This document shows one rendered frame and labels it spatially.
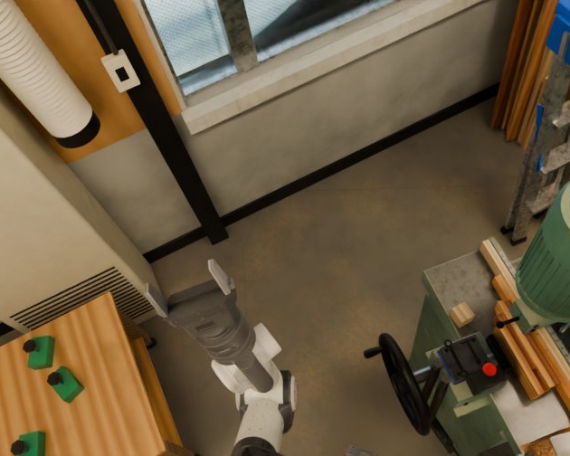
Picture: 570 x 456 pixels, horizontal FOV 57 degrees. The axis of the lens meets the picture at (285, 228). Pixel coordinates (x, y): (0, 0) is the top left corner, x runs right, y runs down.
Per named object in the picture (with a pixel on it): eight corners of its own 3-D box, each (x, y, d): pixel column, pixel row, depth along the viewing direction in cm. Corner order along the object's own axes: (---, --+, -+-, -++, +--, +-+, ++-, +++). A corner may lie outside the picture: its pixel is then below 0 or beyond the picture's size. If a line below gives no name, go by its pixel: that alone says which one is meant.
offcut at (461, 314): (449, 314, 145) (451, 308, 141) (461, 307, 145) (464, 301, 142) (459, 327, 143) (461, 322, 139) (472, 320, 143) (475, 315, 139)
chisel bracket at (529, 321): (506, 312, 135) (514, 299, 127) (556, 292, 135) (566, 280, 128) (522, 338, 131) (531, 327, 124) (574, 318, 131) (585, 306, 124)
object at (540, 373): (493, 308, 144) (498, 301, 139) (498, 307, 144) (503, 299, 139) (543, 393, 132) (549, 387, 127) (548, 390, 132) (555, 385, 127)
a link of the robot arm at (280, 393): (281, 348, 108) (292, 365, 125) (232, 349, 109) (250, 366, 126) (281, 403, 103) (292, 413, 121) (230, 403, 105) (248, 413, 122)
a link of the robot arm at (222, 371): (245, 328, 97) (258, 345, 109) (205, 359, 95) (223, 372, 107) (266, 356, 94) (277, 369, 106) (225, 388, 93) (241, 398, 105)
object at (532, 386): (491, 332, 141) (497, 324, 135) (498, 330, 141) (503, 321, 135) (531, 400, 132) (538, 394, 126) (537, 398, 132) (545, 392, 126)
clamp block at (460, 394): (427, 357, 143) (431, 347, 135) (473, 339, 144) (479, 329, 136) (453, 411, 136) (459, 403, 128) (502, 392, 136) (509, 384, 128)
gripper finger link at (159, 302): (147, 295, 79) (168, 317, 84) (148, 279, 82) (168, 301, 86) (138, 299, 80) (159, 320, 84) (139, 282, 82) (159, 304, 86)
